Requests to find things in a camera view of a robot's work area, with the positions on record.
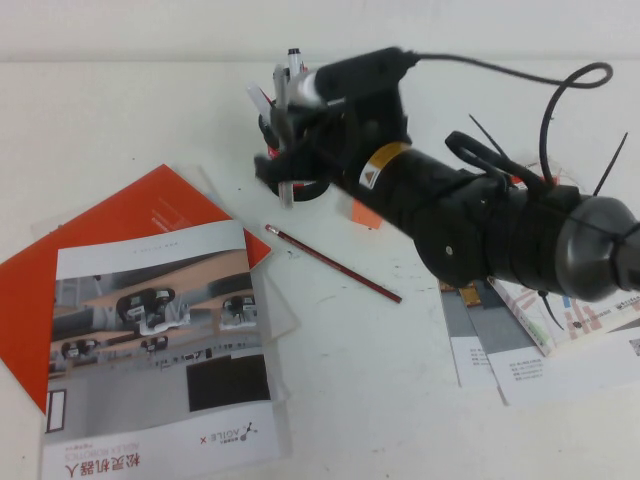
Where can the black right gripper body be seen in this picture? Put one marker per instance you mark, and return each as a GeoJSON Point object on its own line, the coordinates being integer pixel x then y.
{"type": "Point", "coordinates": [370, 120]}

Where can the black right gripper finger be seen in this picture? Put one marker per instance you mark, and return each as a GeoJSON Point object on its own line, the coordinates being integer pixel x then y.
{"type": "Point", "coordinates": [292, 130]}
{"type": "Point", "coordinates": [285, 167]}

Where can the silver pen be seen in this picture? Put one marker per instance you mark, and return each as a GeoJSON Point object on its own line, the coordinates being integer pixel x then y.
{"type": "Point", "coordinates": [287, 197]}

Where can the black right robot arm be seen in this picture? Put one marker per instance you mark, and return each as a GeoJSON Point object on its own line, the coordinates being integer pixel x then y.
{"type": "Point", "coordinates": [500, 235]}

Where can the black mesh pen holder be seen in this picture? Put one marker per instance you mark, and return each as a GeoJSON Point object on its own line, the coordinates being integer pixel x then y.
{"type": "Point", "coordinates": [310, 192]}

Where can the white marker with black cap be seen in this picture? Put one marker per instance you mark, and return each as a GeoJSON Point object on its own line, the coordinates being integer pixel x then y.
{"type": "Point", "coordinates": [281, 85]}

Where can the tall white marker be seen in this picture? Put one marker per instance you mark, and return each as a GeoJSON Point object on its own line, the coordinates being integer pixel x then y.
{"type": "Point", "coordinates": [295, 60]}

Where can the orange cube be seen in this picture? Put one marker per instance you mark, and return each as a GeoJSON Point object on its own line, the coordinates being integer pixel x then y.
{"type": "Point", "coordinates": [362, 217]}

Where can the red pencil with eraser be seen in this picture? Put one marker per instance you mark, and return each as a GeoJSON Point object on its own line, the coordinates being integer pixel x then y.
{"type": "Point", "coordinates": [332, 263]}

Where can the orange folder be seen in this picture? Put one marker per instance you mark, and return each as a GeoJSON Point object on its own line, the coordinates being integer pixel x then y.
{"type": "Point", "coordinates": [125, 215]}

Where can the robotics brochure with office photo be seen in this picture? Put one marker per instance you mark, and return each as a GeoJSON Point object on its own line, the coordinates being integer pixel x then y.
{"type": "Point", "coordinates": [150, 350]}

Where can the book with map cover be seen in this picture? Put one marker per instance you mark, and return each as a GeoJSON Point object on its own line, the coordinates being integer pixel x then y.
{"type": "Point", "coordinates": [580, 320]}

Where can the white paper sheet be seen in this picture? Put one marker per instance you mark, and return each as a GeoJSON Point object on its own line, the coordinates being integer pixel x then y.
{"type": "Point", "coordinates": [550, 375]}

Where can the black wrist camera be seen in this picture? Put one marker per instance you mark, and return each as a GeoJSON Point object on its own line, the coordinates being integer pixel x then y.
{"type": "Point", "coordinates": [360, 70]}

